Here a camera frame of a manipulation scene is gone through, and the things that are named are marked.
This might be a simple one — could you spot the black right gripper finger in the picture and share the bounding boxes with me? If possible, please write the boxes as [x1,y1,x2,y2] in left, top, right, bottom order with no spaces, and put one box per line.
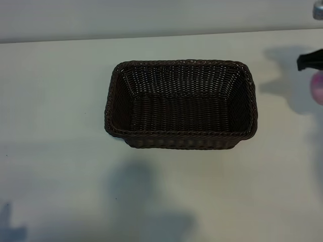
[296,47,323,72]

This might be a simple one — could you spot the pink peach with green leaf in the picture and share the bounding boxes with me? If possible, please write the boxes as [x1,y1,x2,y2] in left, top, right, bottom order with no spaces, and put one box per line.
[309,71,323,105]

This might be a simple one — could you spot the dark brown woven wicker basket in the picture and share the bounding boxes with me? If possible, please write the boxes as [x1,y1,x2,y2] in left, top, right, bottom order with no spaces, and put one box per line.
[103,59,259,151]

